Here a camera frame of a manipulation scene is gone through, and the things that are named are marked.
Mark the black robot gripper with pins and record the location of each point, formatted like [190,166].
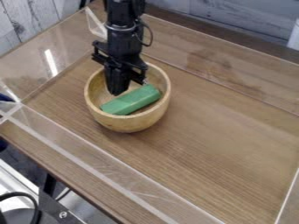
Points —
[119,53]

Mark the green rectangular block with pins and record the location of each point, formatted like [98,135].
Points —
[132,101]

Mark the brown wooden bowl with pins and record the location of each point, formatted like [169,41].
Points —
[140,119]

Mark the black metal table leg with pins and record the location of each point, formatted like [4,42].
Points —
[50,185]

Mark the white object at right edge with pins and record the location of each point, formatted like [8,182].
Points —
[294,37]

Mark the clear acrylic tray enclosure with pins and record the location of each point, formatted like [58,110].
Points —
[217,163]

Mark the black metal bracket with bolt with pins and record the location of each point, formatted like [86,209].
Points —
[54,213]

